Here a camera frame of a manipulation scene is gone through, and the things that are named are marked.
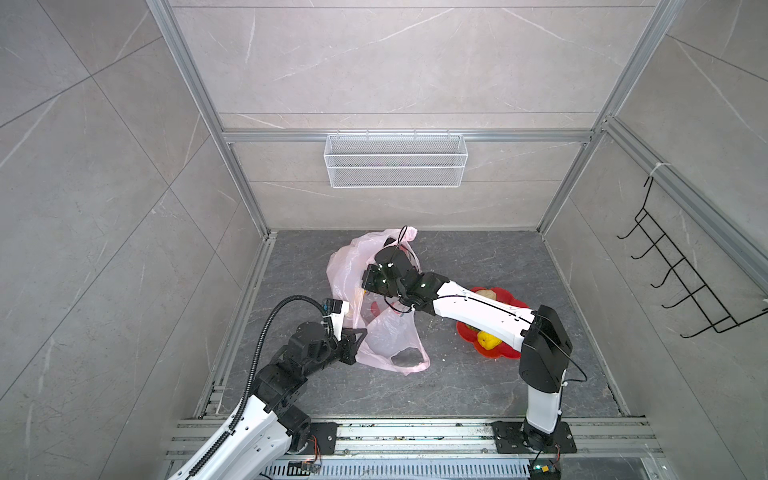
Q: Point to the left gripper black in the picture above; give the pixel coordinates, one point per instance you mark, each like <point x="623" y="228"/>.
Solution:
<point x="348" y="343"/>

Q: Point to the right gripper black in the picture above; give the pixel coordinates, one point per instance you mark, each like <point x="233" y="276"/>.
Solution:
<point x="369" y="277"/>

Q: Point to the pink plastic bag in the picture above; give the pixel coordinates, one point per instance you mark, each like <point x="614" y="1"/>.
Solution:
<point x="392" y="342"/>

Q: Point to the yellow fake lemon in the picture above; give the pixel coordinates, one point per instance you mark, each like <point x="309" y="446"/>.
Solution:
<point x="487" y="341"/>

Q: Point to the cream fake fruit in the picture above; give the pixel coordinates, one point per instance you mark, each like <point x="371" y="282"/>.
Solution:
<point x="489" y="294"/>

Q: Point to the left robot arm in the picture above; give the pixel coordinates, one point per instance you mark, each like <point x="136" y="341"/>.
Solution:
<point x="266" y="423"/>

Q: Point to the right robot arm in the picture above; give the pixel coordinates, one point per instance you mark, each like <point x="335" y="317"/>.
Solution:
<point x="538" y="335"/>

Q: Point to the red flower-shaped plate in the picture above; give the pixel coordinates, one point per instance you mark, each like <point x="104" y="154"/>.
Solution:
<point x="469" y="333"/>

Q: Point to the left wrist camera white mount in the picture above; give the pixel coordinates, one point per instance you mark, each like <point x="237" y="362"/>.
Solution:
<point x="334" y="313"/>

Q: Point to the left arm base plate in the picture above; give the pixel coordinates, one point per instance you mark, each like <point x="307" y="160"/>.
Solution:
<point x="315" y="437"/>

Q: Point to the white wire mesh basket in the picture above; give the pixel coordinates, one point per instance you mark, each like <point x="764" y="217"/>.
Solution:
<point x="359" y="161"/>

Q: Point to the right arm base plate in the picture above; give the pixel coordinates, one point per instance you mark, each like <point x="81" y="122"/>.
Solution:
<point x="519" y="438"/>

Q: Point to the aluminium mounting rail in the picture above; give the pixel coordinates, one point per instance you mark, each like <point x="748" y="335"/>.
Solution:
<point x="594" y="437"/>

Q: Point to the black wire hook rack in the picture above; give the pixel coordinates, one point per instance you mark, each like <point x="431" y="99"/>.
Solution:
<point x="716" y="315"/>

